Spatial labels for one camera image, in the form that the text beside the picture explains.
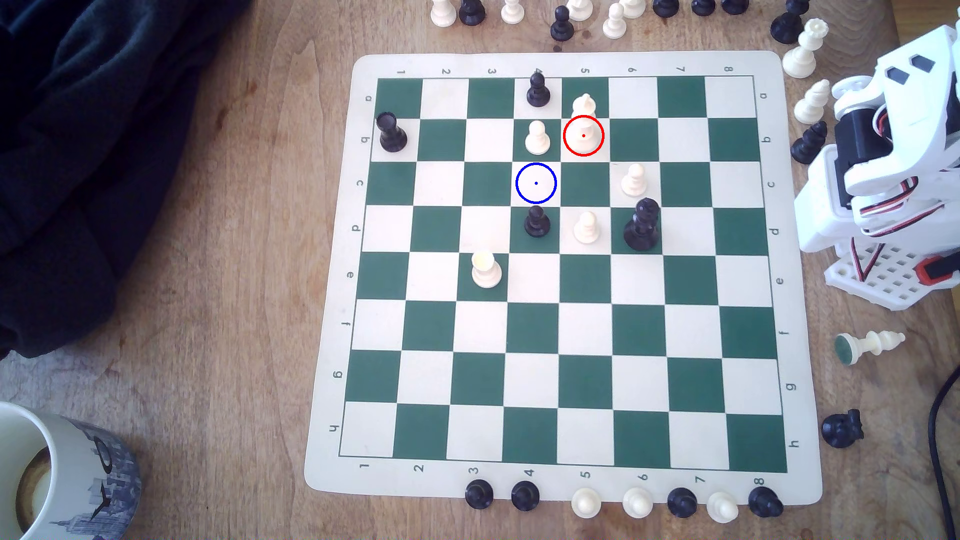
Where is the black queen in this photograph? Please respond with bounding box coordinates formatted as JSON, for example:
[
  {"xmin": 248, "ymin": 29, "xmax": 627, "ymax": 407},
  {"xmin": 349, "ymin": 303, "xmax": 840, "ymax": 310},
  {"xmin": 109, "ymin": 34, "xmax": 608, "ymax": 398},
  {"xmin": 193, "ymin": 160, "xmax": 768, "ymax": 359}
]
[{"xmin": 623, "ymin": 197, "xmax": 662, "ymax": 252}]

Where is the white mug with skyline print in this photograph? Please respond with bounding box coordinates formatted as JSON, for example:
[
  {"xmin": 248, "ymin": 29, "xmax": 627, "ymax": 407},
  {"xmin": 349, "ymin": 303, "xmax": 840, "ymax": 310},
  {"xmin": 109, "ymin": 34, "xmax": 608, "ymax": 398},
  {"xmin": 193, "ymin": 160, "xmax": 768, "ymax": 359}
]
[{"xmin": 0, "ymin": 401, "xmax": 144, "ymax": 540}]

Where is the black pawn left side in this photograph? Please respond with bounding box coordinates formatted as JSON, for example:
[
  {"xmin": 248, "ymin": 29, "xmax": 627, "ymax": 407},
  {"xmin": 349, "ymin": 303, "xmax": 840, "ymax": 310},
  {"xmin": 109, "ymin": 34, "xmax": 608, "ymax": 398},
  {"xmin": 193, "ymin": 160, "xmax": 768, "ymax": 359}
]
[{"xmin": 375, "ymin": 111, "xmax": 408, "ymax": 153}]

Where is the red black clamp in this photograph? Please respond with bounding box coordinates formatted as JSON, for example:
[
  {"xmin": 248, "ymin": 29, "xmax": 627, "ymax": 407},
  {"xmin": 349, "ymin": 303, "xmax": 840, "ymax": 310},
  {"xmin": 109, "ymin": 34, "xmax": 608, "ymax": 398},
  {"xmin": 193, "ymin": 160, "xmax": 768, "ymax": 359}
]
[{"xmin": 918, "ymin": 253, "xmax": 960, "ymax": 288}]

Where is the black bishop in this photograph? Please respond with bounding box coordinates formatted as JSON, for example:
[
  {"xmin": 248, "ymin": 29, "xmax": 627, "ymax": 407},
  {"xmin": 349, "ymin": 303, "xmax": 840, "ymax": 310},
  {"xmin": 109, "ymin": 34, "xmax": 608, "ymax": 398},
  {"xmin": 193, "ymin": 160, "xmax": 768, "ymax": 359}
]
[{"xmin": 790, "ymin": 120, "xmax": 829, "ymax": 166}]

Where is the black knight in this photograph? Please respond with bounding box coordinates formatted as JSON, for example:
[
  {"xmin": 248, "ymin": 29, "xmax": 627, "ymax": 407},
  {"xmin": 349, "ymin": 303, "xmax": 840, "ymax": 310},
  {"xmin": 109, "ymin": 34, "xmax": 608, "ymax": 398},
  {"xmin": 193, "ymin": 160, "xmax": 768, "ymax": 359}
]
[{"xmin": 820, "ymin": 408, "xmax": 865, "ymax": 450}]

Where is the white piece with green felt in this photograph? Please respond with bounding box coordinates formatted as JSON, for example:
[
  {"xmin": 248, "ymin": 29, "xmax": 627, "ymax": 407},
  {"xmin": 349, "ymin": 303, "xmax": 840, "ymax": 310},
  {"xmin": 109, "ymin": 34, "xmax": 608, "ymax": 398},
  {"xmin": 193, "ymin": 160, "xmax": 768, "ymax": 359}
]
[{"xmin": 834, "ymin": 330, "xmax": 906, "ymax": 367}]

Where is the white queen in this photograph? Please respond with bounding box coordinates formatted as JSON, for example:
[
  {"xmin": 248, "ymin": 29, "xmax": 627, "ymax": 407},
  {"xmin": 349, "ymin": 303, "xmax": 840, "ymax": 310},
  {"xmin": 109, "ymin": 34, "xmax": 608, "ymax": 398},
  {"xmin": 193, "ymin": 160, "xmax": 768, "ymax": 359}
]
[{"xmin": 782, "ymin": 18, "xmax": 830, "ymax": 80}]

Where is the green white chess mat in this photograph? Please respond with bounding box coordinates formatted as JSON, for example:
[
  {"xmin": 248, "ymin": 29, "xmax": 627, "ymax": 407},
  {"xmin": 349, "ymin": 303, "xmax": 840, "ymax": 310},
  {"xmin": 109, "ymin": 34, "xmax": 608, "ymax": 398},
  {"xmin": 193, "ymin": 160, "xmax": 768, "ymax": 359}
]
[{"xmin": 303, "ymin": 51, "xmax": 824, "ymax": 507}]

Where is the white rook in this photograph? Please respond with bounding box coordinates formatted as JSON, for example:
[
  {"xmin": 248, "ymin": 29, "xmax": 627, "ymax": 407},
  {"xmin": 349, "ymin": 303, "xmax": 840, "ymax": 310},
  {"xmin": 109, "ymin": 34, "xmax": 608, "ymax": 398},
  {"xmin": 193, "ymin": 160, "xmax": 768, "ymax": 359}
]
[{"xmin": 471, "ymin": 250, "xmax": 504, "ymax": 290}]

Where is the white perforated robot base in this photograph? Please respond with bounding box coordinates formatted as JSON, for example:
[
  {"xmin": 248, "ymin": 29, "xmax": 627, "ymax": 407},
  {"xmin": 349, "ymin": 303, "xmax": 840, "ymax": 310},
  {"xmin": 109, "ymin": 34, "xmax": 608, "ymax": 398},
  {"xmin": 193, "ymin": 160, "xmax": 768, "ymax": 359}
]
[{"xmin": 823, "ymin": 240, "xmax": 960, "ymax": 312}]

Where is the black cable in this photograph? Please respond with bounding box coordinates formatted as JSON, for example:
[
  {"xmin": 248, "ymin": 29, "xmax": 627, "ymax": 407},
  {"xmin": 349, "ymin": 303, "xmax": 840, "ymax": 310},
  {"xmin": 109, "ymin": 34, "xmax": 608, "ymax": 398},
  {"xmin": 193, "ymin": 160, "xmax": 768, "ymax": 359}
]
[{"xmin": 928, "ymin": 367, "xmax": 960, "ymax": 540}]

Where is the dark blue cloth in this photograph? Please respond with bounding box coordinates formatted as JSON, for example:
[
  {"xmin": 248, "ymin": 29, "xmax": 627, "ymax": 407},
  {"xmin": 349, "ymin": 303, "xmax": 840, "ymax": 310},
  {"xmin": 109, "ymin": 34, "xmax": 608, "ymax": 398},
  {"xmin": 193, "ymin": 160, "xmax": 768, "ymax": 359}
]
[{"xmin": 0, "ymin": 0, "xmax": 252, "ymax": 360}]

